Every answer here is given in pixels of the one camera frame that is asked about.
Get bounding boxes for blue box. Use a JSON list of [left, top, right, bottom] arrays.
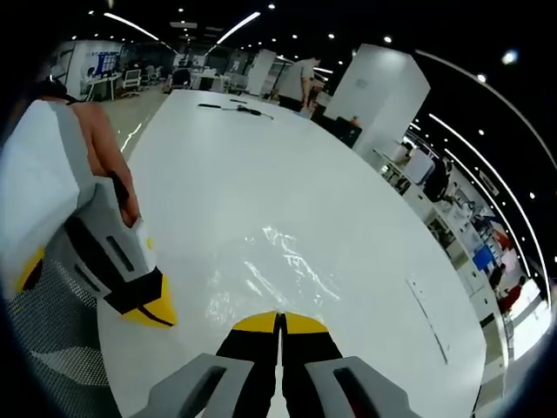
[[473, 246, 495, 271]]

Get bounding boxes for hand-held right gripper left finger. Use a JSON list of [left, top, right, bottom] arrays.
[[145, 310, 279, 418]]

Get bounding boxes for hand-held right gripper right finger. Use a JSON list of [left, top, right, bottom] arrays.
[[279, 310, 422, 418]]

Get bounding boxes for white office chair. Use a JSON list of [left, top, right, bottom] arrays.
[[121, 68, 143, 99]]

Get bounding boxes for person's left hand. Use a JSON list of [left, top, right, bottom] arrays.
[[71, 102, 141, 227]]

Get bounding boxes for blue wall poster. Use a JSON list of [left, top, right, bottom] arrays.
[[84, 46, 124, 79]]

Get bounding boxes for white desk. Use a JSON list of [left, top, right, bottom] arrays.
[[84, 72, 123, 102]]

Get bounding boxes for clear plastic food packaging bag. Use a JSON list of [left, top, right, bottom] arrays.
[[202, 221, 349, 326]]

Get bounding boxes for grey mesh office chair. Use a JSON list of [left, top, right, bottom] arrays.
[[0, 256, 123, 418]]

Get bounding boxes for long white counter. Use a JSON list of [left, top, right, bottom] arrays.
[[372, 145, 523, 336]]

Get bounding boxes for black office chair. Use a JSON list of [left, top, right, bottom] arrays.
[[171, 68, 193, 91]]

